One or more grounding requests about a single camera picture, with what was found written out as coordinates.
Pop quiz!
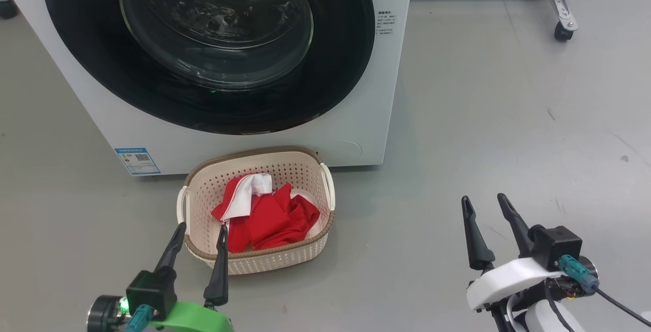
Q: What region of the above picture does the blue energy label sticker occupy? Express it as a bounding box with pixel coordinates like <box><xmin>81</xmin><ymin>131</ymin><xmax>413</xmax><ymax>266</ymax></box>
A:
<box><xmin>114</xmin><ymin>147</ymin><xmax>161</xmax><ymax>176</ymax></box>

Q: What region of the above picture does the beige perforated laundry basket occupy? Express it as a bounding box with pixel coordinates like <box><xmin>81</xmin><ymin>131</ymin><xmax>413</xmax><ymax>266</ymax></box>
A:
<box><xmin>176</xmin><ymin>146</ymin><xmax>336</xmax><ymax>276</ymax></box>

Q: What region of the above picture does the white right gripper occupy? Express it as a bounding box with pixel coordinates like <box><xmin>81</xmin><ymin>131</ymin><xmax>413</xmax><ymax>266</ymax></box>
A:
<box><xmin>461</xmin><ymin>193</ymin><xmax>600</xmax><ymax>312</ymax></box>

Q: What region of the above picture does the red and white garment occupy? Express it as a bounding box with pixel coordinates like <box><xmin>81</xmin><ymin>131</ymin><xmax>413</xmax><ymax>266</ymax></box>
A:
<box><xmin>211</xmin><ymin>172</ymin><xmax>321</xmax><ymax>254</ymax></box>

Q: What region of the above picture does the teal plug camera cable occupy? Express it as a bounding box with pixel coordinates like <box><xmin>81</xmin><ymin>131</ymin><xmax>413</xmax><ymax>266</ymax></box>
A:
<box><xmin>558</xmin><ymin>254</ymin><xmax>651</xmax><ymax>328</ymax></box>
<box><xmin>125</xmin><ymin>304</ymin><xmax>156</xmax><ymax>332</ymax></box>

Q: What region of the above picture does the small printed text label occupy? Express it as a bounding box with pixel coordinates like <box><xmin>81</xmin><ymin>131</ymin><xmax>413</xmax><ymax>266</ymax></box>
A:
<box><xmin>376</xmin><ymin>11</ymin><xmax>395</xmax><ymax>38</ymax></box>

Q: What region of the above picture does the white front-load washing machine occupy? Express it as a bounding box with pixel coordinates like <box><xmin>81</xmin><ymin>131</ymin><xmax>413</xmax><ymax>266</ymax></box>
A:
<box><xmin>0</xmin><ymin>0</ymin><xmax>415</xmax><ymax>176</ymax></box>

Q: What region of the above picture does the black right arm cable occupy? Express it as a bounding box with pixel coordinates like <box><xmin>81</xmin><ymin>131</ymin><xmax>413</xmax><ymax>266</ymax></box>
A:
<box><xmin>543</xmin><ymin>281</ymin><xmax>575</xmax><ymax>332</ymax></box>

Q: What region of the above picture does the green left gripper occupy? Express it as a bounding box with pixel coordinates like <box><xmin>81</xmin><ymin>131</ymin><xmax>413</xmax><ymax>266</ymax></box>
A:
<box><xmin>86</xmin><ymin>222</ymin><xmax>234</xmax><ymax>332</ymax></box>

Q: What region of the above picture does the teal plug left camera cable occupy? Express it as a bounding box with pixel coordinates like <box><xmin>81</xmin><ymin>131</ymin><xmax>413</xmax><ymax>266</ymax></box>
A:
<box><xmin>125</xmin><ymin>304</ymin><xmax>156</xmax><ymax>332</ymax></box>

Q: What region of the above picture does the teal plug right camera cable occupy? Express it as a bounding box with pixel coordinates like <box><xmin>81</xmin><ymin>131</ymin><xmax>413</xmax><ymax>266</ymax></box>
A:
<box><xmin>558</xmin><ymin>254</ymin><xmax>651</xmax><ymax>328</ymax></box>

